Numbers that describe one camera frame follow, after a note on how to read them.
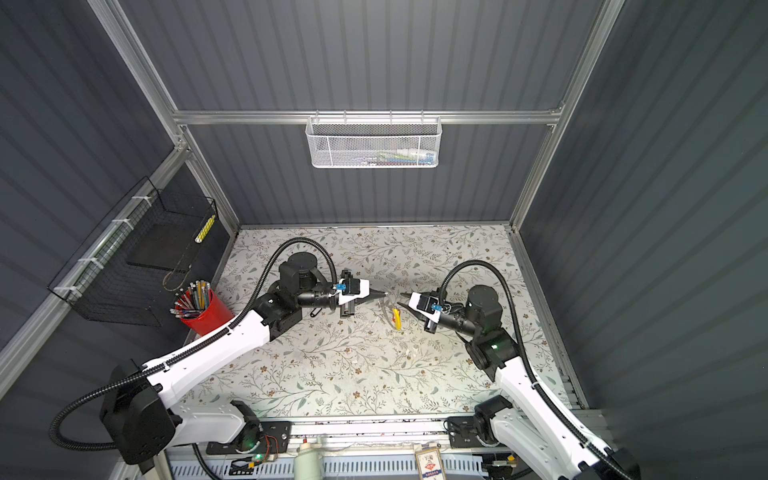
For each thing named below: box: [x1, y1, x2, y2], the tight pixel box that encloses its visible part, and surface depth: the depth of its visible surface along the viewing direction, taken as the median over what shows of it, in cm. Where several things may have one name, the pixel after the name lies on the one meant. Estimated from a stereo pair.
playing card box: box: [413, 443, 447, 480], surface depth 71 cm
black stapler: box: [138, 458, 155, 475], surface depth 68 cm
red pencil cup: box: [170, 280, 236, 336], surface depth 86 cm
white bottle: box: [294, 443, 325, 480], surface depth 65 cm
